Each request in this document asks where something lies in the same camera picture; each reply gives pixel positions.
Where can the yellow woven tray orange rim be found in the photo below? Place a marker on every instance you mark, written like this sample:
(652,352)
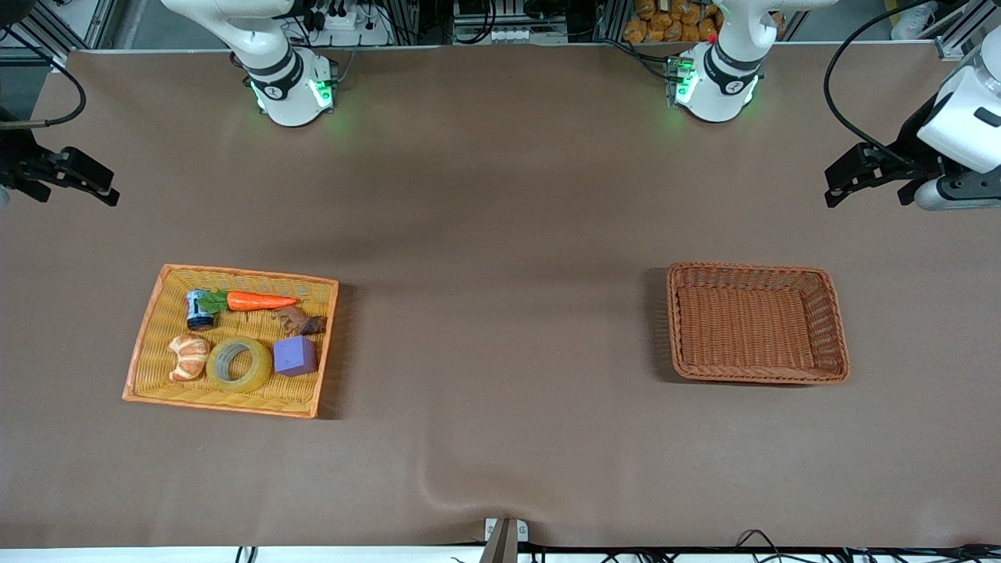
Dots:
(156,344)

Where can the white power strip with plugs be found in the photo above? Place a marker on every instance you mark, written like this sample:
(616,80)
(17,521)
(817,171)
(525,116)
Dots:
(348,23)

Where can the toy croissant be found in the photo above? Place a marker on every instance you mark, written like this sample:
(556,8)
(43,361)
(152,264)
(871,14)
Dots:
(189,358)

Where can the small blue can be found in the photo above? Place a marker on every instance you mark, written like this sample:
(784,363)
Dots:
(199,311)

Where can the long white power strip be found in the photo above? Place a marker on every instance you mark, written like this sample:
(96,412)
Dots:
(508,35)

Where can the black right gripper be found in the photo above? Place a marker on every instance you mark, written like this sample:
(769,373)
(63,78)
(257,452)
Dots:
(17,166)

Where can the aluminium frame profile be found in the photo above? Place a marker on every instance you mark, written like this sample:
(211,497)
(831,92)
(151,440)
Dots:
(966,31)
(47,27)

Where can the orange toy carrot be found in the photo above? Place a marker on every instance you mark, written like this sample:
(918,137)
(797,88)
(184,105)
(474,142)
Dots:
(258,301)

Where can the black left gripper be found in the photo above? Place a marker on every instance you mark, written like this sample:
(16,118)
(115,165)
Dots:
(912,152)

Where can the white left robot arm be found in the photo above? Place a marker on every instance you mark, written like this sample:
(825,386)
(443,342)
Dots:
(723,70)

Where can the brown wicker basket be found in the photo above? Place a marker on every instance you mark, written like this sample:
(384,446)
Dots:
(755,328)

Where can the purple cube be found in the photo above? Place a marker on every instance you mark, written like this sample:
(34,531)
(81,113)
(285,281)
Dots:
(295,356)

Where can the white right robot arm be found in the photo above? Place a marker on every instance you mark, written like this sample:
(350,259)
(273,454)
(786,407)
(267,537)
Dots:
(274,62)

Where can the brown toy figure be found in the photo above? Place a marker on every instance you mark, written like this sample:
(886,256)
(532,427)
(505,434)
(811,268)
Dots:
(301,320)

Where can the yellow clear tape roll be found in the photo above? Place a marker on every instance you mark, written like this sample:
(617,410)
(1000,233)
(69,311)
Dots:
(258,367)

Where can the bag of orange snacks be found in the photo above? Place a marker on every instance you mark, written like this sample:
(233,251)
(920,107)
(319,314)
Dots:
(665,23)

